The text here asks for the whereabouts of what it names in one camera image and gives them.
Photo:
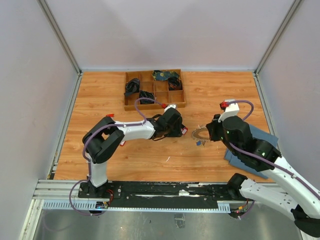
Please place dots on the black rolled tie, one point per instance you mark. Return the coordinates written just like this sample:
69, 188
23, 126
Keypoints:
132, 87
146, 97

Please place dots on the left aluminium frame post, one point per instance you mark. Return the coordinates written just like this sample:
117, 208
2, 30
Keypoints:
58, 33

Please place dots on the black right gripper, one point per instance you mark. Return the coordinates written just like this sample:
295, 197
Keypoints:
212, 126

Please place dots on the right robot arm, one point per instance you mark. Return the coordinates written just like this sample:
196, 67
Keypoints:
299, 201

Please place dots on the black rolled tie left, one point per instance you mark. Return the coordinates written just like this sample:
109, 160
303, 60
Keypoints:
132, 87

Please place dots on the aluminium frame post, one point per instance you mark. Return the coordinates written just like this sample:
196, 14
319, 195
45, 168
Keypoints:
58, 33
293, 9

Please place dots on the blue yellow patterned cloth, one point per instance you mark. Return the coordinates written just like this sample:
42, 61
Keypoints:
164, 75

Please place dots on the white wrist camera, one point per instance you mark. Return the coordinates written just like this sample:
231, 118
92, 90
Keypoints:
170, 106
230, 108

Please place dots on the blue folded cloth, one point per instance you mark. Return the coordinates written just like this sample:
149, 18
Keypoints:
257, 133

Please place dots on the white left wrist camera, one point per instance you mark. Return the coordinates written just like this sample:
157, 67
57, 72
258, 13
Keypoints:
170, 106

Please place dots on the right aluminium frame post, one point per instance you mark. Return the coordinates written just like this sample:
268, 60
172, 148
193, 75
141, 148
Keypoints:
293, 9

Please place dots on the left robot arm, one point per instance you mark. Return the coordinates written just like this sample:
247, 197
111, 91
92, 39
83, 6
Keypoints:
102, 141

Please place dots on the black mounting rail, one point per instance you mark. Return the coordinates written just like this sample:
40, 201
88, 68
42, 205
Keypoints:
160, 195

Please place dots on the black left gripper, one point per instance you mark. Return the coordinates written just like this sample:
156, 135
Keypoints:
177, 132

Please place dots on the wooden compartment tray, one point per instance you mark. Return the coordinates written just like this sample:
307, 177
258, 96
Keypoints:
160, 90

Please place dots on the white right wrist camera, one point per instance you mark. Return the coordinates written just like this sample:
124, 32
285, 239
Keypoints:
230, 108

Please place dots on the black rolled tie middle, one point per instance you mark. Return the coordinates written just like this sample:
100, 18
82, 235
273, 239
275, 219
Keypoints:
146, 97

